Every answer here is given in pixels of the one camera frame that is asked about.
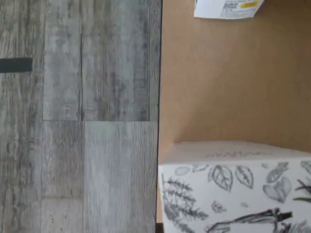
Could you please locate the white tea box yellow strip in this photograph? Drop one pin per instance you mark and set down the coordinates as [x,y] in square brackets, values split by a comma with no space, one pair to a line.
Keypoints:
[230,194]

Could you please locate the black tape strip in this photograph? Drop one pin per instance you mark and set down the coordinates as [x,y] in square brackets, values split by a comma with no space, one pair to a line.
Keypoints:
[14,65]

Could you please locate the white yellow granola box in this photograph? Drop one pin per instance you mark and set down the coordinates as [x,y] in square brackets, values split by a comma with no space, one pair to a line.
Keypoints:
[228,8]

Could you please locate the brown wooden shelf board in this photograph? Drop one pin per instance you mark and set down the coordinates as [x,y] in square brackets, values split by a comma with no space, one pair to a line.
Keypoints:
[230,85]

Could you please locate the black metal shelf rack frame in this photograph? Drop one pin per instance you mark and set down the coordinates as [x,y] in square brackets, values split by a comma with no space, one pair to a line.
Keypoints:
[159,229]

